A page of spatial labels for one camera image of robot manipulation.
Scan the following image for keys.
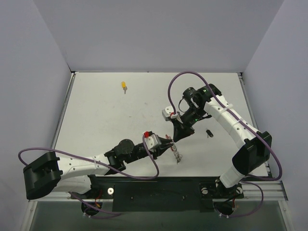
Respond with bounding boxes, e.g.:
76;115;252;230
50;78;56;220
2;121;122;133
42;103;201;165
206;129;214;138

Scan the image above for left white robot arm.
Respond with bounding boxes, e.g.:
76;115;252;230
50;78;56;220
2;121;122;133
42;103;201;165
23;133;173;200

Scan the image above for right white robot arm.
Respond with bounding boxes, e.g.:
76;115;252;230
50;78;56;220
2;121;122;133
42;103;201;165
168;84;272;197

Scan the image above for yellow tag key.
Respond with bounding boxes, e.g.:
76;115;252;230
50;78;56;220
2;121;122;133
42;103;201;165
121;81;127;94

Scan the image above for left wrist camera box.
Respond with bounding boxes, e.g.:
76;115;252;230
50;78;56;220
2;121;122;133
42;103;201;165
143;131;162;150

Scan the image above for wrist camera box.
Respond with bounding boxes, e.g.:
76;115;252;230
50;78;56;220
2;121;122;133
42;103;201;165
143;131;162;150
162;106;180;121

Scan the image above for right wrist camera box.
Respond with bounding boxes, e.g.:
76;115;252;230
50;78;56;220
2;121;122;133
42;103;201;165
162;106;180;121

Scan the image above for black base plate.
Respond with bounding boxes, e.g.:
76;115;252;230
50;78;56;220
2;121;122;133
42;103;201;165
81;176;244;212

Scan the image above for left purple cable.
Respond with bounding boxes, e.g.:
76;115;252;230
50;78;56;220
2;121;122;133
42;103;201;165
17;136;160;219

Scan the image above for purple cable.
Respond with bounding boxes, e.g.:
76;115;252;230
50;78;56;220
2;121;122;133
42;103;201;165
17;136;160;219
167;71;282;218

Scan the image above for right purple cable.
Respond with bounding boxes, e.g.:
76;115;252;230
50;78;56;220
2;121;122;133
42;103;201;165
167;71;282;218

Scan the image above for aluminium frame rail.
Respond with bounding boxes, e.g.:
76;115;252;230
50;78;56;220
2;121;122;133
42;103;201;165
37;179;288;203

